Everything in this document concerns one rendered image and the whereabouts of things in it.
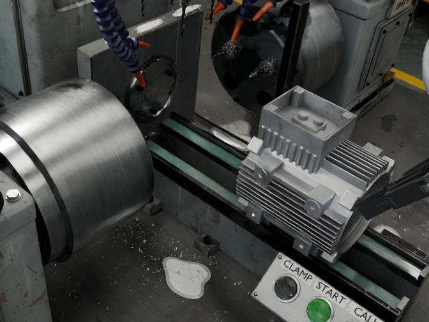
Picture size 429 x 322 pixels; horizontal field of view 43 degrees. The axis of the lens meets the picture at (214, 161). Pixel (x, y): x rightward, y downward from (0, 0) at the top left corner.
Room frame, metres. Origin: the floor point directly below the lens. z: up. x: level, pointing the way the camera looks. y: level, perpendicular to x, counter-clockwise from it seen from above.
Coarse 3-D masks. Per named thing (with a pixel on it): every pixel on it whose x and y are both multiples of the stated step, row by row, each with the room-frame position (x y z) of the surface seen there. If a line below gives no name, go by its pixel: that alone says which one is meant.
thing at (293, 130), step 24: (288, 96) 0.80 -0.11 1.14; (312, 96) 0.80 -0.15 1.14; (264, 120) 0.74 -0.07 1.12; (288, 120) 0.71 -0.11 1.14; (312, 120) 0.75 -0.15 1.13; (336, 120) 0.76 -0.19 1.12; (288, 144) 0.70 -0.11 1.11; (312, 144) 0.68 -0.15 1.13; (336, 144) 0.71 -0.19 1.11; (312, 168) 0.67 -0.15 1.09
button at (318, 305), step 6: (312, 300) 0.43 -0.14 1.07; (318, 300) 0.43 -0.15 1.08; (324, 300) 0.43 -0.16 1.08; (312, 306) 0.42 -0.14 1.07; (318, 306) 0.42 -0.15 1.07; (324, 306) 0.42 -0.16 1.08; (306, 312) 0.42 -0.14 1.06; (312, 312) 0.42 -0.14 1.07; (318, 312) 0.41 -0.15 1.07; (324, 312) 0.41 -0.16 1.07; (330, 312) 0.41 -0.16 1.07; (312, 318) 0.41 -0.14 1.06; (318, 318) 0.41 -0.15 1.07; (324, 318) 0.41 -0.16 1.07
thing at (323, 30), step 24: (264, 0) 1.12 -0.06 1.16; (288, 0) 1.13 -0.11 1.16; (312, 0) 1.16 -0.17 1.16; (216, 24) 1.13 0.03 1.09; (264, 24) 1.06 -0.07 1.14; (288, 24) 1.04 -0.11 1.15; (312, 24) 1.09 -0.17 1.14; (336, 24) 1.14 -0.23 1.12; (216, 48) 1.13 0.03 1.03; (240, 48) 1.08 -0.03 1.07; (264, 48) 1.05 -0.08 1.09; (312, 48) 1.04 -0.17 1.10; (336, 48) 1.11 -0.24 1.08; (216, 72) 1.12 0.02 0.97; (240, 72) 1.08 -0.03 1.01; (264, 72) 1.00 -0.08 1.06; (312, 72) 1.03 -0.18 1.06; (240, 96) 1.07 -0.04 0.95; (264, 96) 1.03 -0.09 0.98
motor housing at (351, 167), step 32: (256, 160) 0.71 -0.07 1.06; (288, 160) 0.70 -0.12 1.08; (352, 160) 0.68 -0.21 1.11; (384, 160) 0.70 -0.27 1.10; (256, 192) 0.68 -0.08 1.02; (288, 192) 0.66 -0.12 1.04; (352, 192) 0.63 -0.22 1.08; (288, 224) 0.64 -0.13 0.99; (320, 224) 0.61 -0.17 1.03; (352, 224) 0.70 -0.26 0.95
